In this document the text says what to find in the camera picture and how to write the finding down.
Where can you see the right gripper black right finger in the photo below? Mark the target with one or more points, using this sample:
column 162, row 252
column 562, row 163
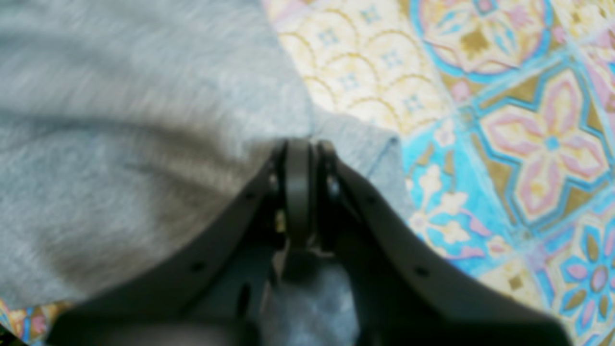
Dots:
column 404, row 293

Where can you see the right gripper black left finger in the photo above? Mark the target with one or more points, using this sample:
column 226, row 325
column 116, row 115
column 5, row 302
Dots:
column 207, row 294

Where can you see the grey T-shirt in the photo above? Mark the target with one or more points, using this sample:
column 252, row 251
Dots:
column 127, row 126

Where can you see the patterned tile tablecloth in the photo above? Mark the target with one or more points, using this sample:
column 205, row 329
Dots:
column 505, row 114

